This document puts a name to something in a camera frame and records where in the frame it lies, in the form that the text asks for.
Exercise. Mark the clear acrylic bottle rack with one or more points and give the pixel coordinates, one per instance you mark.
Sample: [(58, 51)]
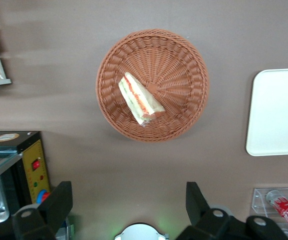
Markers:
[(259, 200)]

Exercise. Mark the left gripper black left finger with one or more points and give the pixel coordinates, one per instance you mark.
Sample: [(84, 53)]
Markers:
[(56, 202)]

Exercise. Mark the triangle sandwich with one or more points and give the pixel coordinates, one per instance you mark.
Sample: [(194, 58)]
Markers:
[(138, 97)]

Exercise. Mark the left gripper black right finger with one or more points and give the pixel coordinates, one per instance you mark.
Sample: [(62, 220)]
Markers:
[(198, 212)]

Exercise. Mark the red cola bottle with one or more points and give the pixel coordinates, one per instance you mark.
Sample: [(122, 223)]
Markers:
[(286, 211)]

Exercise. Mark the large round brown wicker basket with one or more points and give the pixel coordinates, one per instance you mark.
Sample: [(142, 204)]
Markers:
[(173, 62)]

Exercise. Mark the black food warmer yellow panel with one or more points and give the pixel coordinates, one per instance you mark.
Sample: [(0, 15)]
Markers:
[(32, 155)]

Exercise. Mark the cream rectangular plastic tray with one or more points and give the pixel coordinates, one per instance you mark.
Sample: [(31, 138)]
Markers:
[(276, 112)]

